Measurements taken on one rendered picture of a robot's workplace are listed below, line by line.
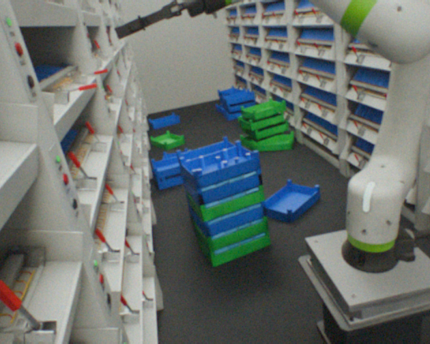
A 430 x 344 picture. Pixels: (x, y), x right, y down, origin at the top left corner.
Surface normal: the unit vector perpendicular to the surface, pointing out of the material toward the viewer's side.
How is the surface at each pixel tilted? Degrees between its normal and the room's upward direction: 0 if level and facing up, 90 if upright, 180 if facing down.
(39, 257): 90
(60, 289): 19
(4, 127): 90
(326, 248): 5
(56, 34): 90
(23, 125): 90
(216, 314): 0
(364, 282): 5
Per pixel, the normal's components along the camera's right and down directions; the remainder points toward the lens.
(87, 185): 0.18, 0.36
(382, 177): -0.03, -0.86
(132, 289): 0.15, -0.93
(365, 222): -0.58, 0.43
